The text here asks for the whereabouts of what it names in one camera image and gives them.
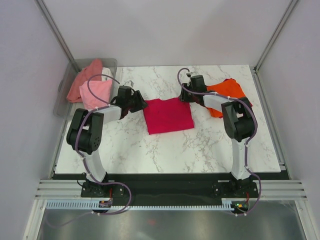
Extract aluminium frame post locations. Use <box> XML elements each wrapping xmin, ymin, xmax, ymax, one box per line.
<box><xmin>34</xmin><ymin>0</ymin><xmax>80</xmax><ymax>72</ymax></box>
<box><xmin>252</xmin><ymin>0</ymin><xmax>300</xmax><ymax>73</ymax></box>

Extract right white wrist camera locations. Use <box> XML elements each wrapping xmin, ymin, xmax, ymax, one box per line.
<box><xmin>186</xmin><ymin>71</ymin><xmax>198</xmax><ymax>78</ymax></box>

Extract dusty rose t shirt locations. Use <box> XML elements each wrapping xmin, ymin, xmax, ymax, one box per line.
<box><xmin>66</xmin><ymin>58</ymin><xmax>103</xmax><ymax>103</ymax></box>

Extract clear plastic bin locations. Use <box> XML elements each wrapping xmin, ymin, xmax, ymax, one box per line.
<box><xmin>53</xmin><ymin>58</ymin><xmax>118</xmax><ymax>118</ymax></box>

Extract white t shirt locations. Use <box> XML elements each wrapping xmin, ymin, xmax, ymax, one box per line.
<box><xmin>101</xmin><ymin>67</ymin><xmax>113</xmax><ymax>82</ymax></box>

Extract light pink t shirt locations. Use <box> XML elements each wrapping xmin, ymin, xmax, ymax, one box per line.
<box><xmin>79</xmin><ymin>79</ymin><xmax>112</xmax><ymax>110</ymax></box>

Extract white slotted cable duct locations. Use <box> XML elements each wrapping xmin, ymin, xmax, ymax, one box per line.
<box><xmin>45</xmin><ymin>199</ymin><xmax>234</xmax><ymax>211</ymax></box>

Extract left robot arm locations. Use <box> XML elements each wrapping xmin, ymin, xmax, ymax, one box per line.
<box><xmin>66</xmin><ymin>85</ymin><xmax>148</xmax><ymax>198</ymax></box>

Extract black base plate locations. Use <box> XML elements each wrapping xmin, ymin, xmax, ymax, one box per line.
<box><xmin>52</xmin><ymin>171</ymin><xmax>291</xmax><ymax>207</ymax></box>

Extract folded magenta t shirt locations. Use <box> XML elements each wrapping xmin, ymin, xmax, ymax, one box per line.
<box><xmin>220</xmin><ymin>78</ymin><xmax>246</xmax><ymax>99</ymax></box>

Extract orange folded t shirt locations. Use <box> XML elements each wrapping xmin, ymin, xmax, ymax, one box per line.
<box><xmin>206</xmin><ymin>79</ymin><xmax>247</xmax><ymax>119</ymax></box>

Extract right aluminium frame post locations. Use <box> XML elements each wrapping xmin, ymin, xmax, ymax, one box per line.
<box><xmin>252</xmin><ymin>0</ymin><xmax>300</xmax><ymax>73</ymax></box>

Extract magenta t shirt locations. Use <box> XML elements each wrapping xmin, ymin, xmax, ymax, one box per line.
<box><xmin>220</xmin><ymin>78</ymin><xmax>246</xmax><ymax>99</ymax></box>
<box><xmin>143</xmin><ymin>97</ymin><xmax>195</xmax><ymax>135</ymax></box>

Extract left aluminium frame post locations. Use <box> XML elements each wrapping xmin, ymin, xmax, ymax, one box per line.
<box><xmin>34</xmin><ymin>0</ymin><xmax>80</xmax><ymax>72</ymax></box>

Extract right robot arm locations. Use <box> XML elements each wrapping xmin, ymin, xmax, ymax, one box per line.
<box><xmin>177</xmin><ymin>72</ymin><xmax>258</xmax><ymax>197</ymax></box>

